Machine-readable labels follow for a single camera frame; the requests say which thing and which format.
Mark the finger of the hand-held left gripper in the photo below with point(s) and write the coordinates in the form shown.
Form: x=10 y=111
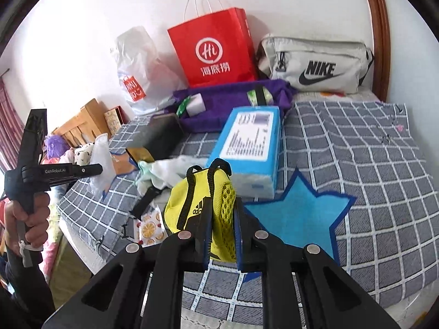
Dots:
x=87 y=170

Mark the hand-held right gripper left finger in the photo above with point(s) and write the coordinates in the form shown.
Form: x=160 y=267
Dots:
x=192 y=240

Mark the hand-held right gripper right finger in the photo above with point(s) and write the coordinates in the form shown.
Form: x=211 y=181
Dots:
x=240 y=240

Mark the yellow mini backpack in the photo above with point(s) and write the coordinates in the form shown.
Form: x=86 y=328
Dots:
x=175 y=212

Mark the orange slice print packet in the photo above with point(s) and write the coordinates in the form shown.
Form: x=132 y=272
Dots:
x=151 y=228

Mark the white cotton gloves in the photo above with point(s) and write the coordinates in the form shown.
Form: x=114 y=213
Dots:
x=168 y=173

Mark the green snack packet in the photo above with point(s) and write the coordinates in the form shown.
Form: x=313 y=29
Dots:
x=182 y=108

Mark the white foam block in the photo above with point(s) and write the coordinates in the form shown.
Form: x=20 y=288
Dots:
x=198 y=104

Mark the purple fabric storage tray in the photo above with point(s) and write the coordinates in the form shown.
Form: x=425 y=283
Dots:
x=223 y=102

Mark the pale green patterned pouch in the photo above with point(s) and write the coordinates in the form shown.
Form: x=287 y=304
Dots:
x=252 y=96

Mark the person's left forearm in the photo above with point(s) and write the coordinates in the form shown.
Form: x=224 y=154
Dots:
x=27 y=291

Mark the person's left hand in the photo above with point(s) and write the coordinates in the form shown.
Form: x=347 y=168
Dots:
x=39 y=222

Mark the white dotted plush toy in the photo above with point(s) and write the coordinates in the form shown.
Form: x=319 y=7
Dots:
x=84 y=152

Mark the purple plush toy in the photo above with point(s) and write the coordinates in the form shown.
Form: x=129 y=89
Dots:
x=56 y=145

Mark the red patterned curtain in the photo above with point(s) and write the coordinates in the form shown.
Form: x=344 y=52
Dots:
x=10 y=126

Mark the wooden headboard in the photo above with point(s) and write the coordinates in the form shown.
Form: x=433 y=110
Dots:
x=89 y=116

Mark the dark tea tin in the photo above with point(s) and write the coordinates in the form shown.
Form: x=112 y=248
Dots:
x=154 y=133

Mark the blue tissue pack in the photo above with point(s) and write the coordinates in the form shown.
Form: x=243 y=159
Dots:
x=247 y=137

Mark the white plastic shopping bag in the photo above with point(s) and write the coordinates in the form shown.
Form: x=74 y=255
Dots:
x=144 y=61

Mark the grey checked cloth with stars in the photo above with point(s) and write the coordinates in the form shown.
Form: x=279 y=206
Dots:
x=360 y=161

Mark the red paper shopping bag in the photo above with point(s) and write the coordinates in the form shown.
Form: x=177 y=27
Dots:
x=212 y=41

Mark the grey waist bag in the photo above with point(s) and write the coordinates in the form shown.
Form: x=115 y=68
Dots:
x=308 y=54

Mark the brown wooden door frame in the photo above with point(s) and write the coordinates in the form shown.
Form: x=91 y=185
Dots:
x=377 y=24

